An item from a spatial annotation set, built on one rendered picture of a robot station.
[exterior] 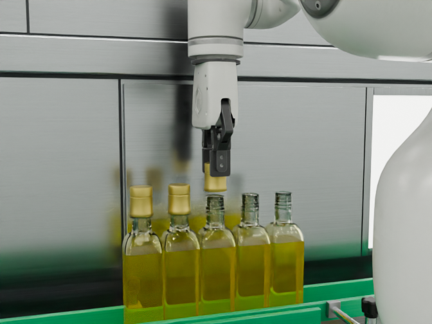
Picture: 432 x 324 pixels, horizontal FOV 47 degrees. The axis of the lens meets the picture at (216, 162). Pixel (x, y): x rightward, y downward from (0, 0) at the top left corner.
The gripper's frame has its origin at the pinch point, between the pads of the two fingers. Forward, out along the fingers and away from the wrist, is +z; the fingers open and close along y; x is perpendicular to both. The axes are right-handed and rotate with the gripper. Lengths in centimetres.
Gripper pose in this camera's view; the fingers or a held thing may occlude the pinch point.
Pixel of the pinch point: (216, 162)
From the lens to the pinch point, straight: 77.3
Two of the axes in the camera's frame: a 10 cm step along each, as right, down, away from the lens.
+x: 9.6, -0.3, 2.8
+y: 2.9, 1.0, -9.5
